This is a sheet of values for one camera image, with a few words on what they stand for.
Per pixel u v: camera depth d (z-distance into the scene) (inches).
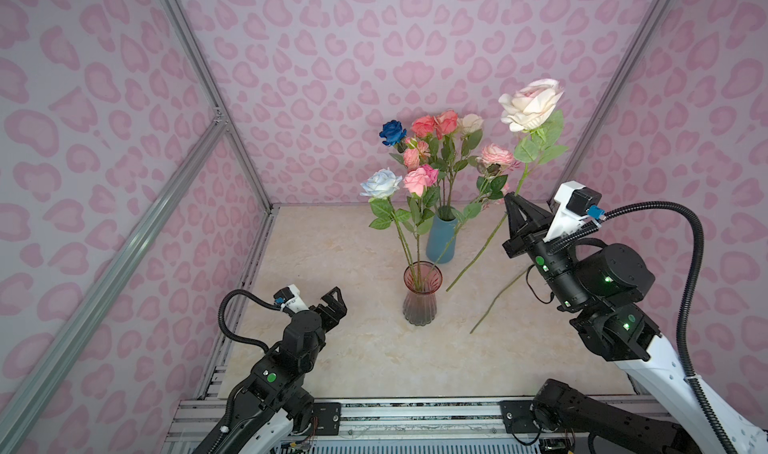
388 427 28.5
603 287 14.6
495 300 37.2
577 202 15.9
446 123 30.4
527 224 18.6
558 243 17.8
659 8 28.3
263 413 19.5
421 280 31.6
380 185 24.5
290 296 26.0
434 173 26.7
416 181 25.1
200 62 31.6
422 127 31.5
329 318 26.2
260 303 24.0
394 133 30.7
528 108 15.6
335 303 26.8
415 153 29.4
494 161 24.1
